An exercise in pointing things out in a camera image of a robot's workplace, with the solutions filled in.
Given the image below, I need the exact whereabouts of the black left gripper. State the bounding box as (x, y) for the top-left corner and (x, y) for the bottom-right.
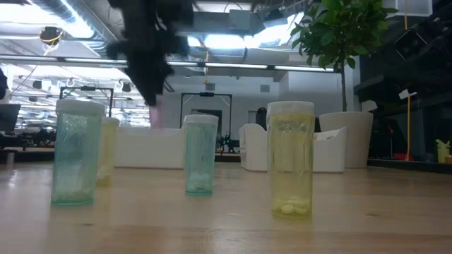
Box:
(105, 0), (196, 107)

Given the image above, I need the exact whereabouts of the small pink pill bottle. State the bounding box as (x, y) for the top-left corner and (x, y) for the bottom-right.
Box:
(148, 95), (165, 130)

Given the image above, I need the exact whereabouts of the small yellow pill bottle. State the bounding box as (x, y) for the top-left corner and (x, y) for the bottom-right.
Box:
(97, 116), (121, 188)
(266, 100), (316, 218)

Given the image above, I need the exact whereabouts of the white plastic bin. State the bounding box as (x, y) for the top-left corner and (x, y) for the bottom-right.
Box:
(114, 126), (186, 169)
(239, 123), (349, 174)

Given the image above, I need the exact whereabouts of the small teal pill bottle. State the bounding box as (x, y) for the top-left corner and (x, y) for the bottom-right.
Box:
(50, 98), (106, 207)
(182, 114), (220, 197)

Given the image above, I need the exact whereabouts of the white paper tag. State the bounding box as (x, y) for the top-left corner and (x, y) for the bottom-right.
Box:
(398, 88), (418, 101)

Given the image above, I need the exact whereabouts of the green leafy plant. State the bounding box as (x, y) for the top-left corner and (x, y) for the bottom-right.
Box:
(290, 0), (400, 113)

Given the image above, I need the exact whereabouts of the long overhead light bar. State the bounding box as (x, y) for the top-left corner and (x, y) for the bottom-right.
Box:
(0, 54), (335, 73)

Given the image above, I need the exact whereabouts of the background robot with green light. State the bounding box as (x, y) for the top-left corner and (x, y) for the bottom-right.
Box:
(218, 133), (241, 155)

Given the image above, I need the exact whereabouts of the yellow-green bottle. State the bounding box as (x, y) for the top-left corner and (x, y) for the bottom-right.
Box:
(434, 138), (451, 164)

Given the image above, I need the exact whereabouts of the white plant pot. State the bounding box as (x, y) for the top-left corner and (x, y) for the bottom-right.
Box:
(319, 111), (374, 169)

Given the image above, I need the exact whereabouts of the black monitor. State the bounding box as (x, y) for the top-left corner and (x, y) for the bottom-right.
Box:
(0, 104), (21, 133)

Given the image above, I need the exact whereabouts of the black background robot frame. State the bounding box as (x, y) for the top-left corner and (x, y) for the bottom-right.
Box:
(59, 86), (114, 119)
(180, 92), (233, 156)

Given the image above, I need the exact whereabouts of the silver ceiling duct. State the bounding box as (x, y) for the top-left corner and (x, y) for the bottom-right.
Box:
(31, 0), (130, 71)

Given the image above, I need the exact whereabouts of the yellow hanging power cord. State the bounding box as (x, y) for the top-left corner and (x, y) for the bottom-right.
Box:
(403, 0), (412, 162)

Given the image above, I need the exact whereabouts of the hanging cable reel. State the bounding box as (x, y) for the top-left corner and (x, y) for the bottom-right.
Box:
(39, 26), (64, 47)

